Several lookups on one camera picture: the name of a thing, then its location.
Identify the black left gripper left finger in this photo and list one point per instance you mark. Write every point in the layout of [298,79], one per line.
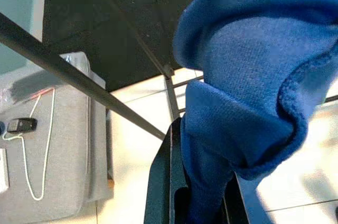
[163,187]

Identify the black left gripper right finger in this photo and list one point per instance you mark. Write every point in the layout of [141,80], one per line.
[237,208]

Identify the dark blue garment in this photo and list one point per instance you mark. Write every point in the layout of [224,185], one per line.
[251,76]

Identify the grey fabric ottoman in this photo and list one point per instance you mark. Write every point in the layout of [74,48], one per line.
[66,142]

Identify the black metal clothes rack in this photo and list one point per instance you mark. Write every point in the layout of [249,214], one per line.
[66,67]

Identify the black phone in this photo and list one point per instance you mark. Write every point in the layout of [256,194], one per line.
[22,125]

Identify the white remote control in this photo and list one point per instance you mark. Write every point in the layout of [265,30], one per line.
[3,171]

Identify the black carpet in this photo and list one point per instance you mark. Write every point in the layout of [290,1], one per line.
[105,23]

